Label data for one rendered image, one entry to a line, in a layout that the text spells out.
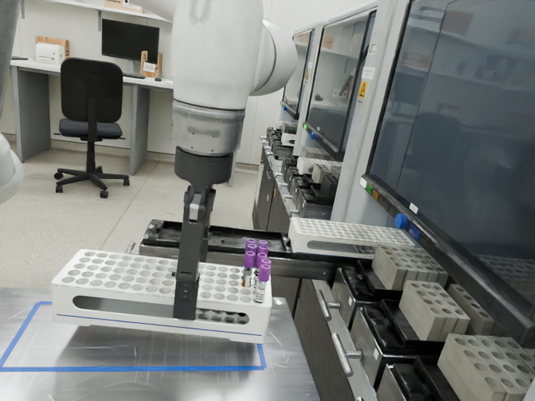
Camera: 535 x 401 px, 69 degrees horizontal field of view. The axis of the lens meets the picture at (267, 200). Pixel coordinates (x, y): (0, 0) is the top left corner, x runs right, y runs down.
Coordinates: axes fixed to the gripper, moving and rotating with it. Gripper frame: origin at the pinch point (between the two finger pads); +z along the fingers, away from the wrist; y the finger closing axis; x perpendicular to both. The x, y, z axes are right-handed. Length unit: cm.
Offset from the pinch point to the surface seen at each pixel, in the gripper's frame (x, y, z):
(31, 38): -214, -375, -17
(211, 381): 4.8, 9.5, 8.7
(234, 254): 6.3, -29.8, 10.2
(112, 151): -134, -379, 87
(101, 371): -9.4, 9.6, 8.7
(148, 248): -12.7, -28.6, 10.8
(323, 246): 28.8, -39.3, 9.8
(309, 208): 30, -71, 12
